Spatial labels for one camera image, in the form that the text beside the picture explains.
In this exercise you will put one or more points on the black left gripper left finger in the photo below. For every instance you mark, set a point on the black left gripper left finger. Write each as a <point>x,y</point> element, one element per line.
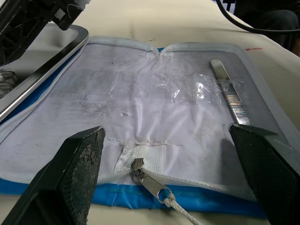
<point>58,182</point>

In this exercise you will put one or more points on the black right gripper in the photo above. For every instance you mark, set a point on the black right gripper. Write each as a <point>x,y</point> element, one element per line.
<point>47,9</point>

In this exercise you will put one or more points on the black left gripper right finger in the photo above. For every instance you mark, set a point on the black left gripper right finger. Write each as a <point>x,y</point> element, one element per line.
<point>269,168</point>

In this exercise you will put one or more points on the blue surgical instrument pack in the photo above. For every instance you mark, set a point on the blue surgical instrument pack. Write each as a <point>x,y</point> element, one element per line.
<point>140,105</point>

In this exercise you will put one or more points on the metal tray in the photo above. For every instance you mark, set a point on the metal tray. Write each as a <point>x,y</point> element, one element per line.
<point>54,63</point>

